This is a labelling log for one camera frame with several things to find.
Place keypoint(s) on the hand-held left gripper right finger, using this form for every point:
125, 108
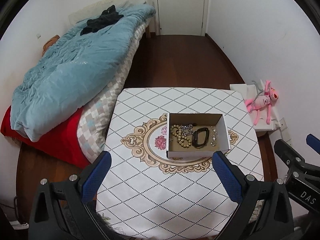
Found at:
226, 177

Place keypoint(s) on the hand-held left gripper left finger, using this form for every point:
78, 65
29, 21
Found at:
96, 177

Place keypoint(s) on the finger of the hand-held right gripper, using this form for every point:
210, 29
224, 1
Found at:
292, 160
314, 143

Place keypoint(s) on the black smart band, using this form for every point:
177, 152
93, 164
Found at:
200, 146

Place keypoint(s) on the cardboard box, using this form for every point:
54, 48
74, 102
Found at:
190, 154

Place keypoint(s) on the dark fluffy garment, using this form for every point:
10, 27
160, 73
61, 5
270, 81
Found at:
100, 221

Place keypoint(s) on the red bed sheet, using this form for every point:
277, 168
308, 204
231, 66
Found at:
57, 140

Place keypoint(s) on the checkered quilt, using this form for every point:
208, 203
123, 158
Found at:
100, 120

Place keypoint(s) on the diamond patterned white tablecloth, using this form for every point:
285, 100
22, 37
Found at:
162, 192

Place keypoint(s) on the pink plush toy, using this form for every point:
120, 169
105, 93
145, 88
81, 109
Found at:
262, 101

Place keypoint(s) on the white cloth bag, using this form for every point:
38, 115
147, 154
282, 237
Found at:
242, 88

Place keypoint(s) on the white extension socket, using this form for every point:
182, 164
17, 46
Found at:
18, 224

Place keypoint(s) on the light blue blanket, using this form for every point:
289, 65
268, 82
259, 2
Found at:
75, 80

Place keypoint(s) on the black clothes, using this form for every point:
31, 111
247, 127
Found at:
105, 20

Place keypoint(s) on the white door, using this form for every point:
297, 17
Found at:
180, 5

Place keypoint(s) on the wooden bed frame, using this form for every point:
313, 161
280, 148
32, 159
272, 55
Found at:
147, 31

